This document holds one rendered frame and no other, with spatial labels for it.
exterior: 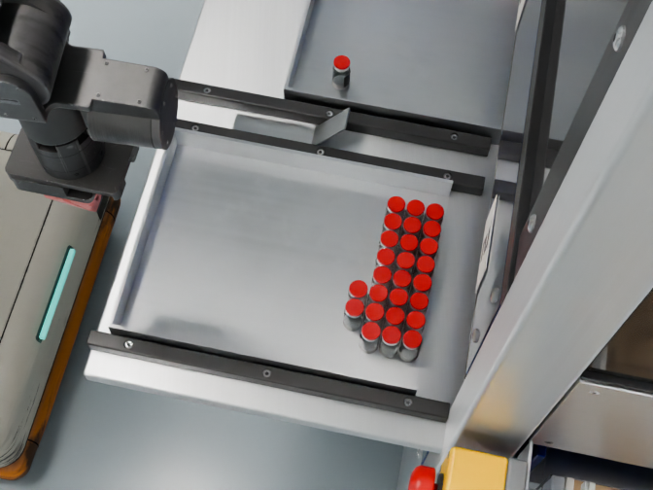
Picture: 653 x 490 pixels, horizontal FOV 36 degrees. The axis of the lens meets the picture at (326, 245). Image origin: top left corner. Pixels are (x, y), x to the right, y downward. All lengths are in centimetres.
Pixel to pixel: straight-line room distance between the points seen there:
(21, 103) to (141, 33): 171
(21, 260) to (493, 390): 120
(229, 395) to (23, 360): 78
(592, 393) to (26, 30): 50
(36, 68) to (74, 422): 138
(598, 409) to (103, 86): 47
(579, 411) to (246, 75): 65
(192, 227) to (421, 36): 40
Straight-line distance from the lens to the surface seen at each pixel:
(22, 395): 183
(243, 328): 112
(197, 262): 115
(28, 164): 89
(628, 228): 56
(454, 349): 112
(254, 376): 108
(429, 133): 122
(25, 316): 184
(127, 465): 200
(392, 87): 127
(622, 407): 83
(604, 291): 63
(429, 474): 94
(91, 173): 87
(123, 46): 244
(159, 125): 77
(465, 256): 117
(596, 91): 60
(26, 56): 73
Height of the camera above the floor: 193
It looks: 65 degrees down
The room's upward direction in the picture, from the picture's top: 3 degrees clockwise
